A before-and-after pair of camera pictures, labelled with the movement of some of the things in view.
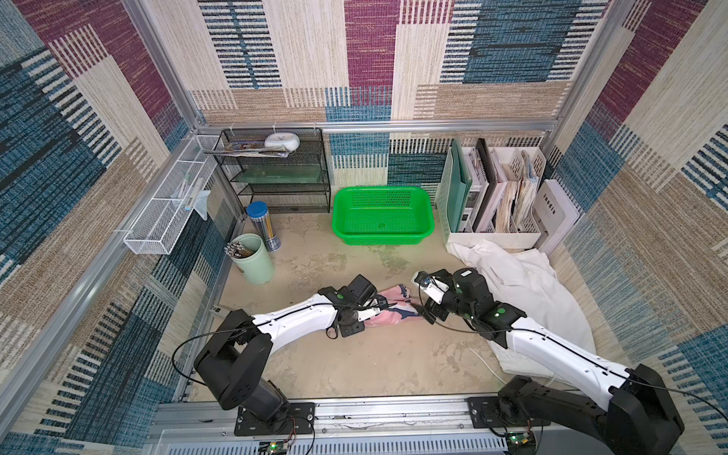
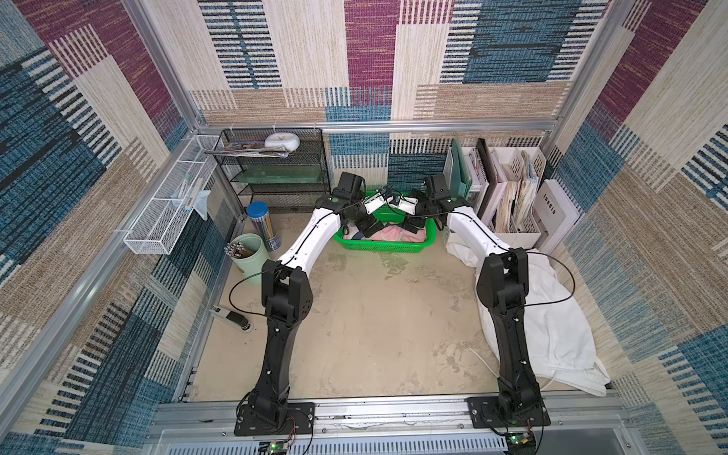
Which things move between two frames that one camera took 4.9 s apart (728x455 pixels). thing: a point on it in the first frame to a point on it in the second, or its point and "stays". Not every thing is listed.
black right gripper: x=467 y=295 to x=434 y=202
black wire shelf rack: x=284 y=170 stays
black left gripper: x=349 y=331 to x=363 y=226
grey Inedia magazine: x=554 y=213 stays
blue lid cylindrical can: x=258 y=212 stays
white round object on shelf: x=287 y=139 stays
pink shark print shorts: x=401 y=306 to x=391 y=232
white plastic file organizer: x=504 y=203 stays
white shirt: x=526 y=279 stays
